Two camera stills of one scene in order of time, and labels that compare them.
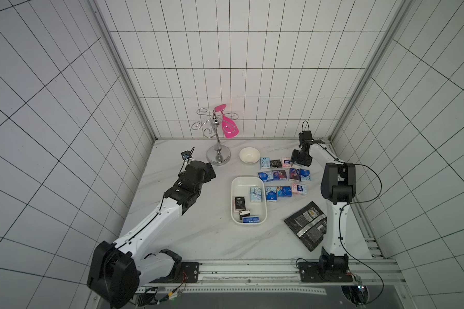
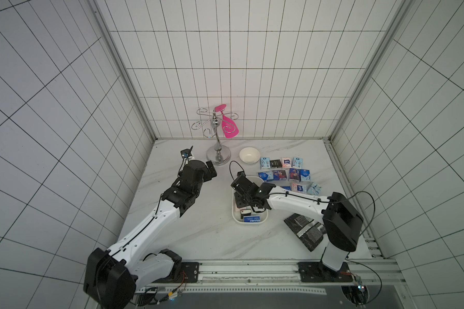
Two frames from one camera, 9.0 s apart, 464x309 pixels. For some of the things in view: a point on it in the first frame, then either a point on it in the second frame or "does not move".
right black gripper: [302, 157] to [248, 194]
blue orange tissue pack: [294, 174] does not move
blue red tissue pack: [279, 175] does not move
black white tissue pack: [244, 213] does not move
